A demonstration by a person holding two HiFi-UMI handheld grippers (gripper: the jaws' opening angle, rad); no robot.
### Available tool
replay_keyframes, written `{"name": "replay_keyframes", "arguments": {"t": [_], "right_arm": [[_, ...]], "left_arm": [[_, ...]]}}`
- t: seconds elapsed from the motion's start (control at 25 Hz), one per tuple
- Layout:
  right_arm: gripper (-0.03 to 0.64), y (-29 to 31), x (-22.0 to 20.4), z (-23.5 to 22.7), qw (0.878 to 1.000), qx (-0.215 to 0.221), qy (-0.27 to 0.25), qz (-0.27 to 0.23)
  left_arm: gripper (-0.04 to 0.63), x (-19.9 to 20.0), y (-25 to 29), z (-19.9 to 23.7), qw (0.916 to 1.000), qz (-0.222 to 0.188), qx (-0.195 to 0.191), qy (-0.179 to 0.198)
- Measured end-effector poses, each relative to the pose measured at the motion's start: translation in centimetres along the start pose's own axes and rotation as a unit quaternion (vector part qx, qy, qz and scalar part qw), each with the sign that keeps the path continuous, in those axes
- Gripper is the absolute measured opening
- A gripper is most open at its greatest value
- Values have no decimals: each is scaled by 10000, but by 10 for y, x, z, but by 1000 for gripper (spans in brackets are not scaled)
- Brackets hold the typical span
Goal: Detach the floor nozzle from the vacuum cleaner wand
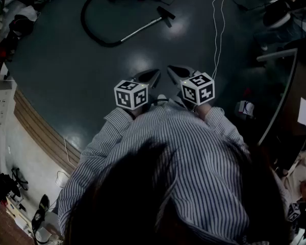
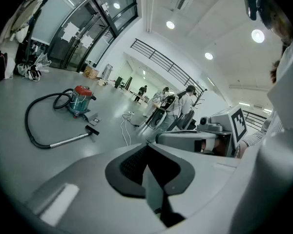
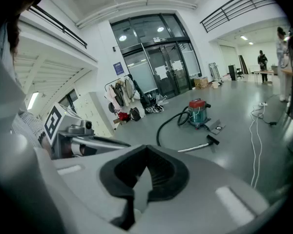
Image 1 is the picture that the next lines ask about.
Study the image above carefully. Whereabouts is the white drawer cabinet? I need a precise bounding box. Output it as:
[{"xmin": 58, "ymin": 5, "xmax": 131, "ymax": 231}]
[{"xmin": 0, "ymin": 77, "xmax": 18, "ymax": 129}]

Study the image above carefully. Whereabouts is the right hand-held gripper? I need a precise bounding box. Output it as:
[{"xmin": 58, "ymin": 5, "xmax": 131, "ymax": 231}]
[{"xmin": 167, "ymin": 65, "xmax": 216, "ymax": 110}]

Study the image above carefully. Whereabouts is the pile of dark clothes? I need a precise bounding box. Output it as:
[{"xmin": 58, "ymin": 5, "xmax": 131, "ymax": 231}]
[{"xmin": 0, "ymin": 5, "xmax": 39, "ymax": 61}]

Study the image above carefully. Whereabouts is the small white box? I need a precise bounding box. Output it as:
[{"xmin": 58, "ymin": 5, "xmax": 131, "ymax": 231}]
[{"xmin": 235, "ymin": 100, "xmax": 256, "ymax": 117}]

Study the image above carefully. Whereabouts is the white charger with cable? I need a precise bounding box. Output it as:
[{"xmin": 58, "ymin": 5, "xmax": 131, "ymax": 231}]
[{"xmin": 56, "ymin": 136, "xmax": 71, "ymax": 188}]

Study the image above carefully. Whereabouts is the striped shirt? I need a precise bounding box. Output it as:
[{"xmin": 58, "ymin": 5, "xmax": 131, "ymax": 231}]
[{"xmin": 57, "ymin": 98, "xmax": 296, "ymax": 245}]

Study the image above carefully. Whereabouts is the wooden skirting strip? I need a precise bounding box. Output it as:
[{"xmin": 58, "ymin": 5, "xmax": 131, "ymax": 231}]
[{"xmin": 13, "ymin": 89, "xmax": 83, "ymax": 175}]

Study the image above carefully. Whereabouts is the person's left forearm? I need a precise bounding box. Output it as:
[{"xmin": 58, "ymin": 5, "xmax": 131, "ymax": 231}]
[{"xmin": 103, "ymin": 105, "xmax": 146, "ymax": 138}]

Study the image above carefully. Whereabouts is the dark desk with pale edge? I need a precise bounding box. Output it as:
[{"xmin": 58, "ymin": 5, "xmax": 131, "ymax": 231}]
[{"xmin": 256, "ymin": 47, "xmax": 306, "ymax": 172}]

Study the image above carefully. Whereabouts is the black shoe with white sole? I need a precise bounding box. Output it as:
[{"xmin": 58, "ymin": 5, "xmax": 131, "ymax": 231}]
[{"xmin": 263, "ymin": 0, "xmax": 306, "ymax": 30}]

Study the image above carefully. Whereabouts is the black vacuum floor nozzle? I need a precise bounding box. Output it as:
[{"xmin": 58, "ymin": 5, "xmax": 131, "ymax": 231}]
[{"xmin": 157, "ymin": 6, "xmax": 176, "ymax": 29}]

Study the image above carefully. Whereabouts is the person's right forearm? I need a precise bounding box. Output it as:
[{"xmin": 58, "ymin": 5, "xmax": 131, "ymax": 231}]
[{"xmin": 193, "ymin": 102, "xmax": 225, "ymax": 133}]

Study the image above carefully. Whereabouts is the silver vacuum cleaner wand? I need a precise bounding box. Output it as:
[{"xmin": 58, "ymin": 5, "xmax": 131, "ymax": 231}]
[{"xmin": 120, "ymin": 17, "xmax": 162, "ymax": 43}]

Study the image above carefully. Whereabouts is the thin white cable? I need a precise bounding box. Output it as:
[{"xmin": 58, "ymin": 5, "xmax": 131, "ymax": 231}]
[{"xmin": 211, "ymin": 0, "xmax": 242, "ymax": 79}]

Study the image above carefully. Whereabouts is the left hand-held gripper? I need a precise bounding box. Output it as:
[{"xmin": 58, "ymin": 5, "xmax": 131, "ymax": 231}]
[{"xmin": 114, "ymin": 68, "xmax": 162, "ymax": 111}]

